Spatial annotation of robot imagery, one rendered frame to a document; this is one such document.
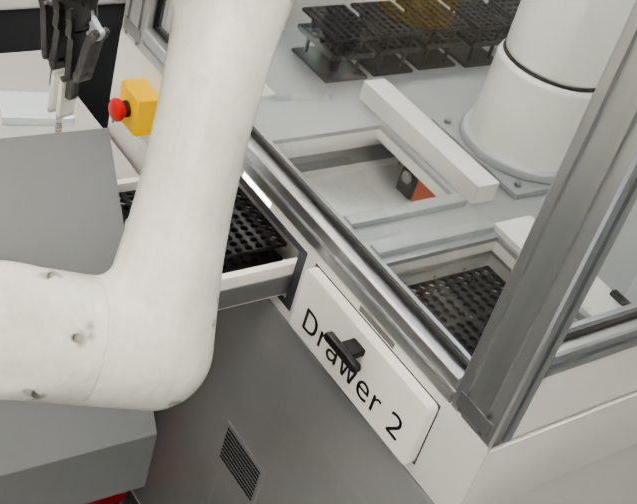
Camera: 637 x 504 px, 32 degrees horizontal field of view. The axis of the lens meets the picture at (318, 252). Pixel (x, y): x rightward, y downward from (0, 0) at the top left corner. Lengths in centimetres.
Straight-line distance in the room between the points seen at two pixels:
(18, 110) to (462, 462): 104
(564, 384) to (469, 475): 16
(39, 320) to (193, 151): 22
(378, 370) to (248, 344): 36
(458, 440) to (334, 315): 25
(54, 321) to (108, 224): 31
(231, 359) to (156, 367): 75
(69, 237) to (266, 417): 59
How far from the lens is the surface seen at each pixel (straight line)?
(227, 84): 108
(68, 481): 137
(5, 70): 218
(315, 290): 155
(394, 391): 146
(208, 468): 200
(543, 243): 123
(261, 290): 161
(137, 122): 188
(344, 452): 162
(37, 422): 132
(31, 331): 104
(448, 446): 144
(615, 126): 115
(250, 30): 108
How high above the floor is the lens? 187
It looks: 36 degrees down
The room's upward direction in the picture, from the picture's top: 18 degrees clockwise
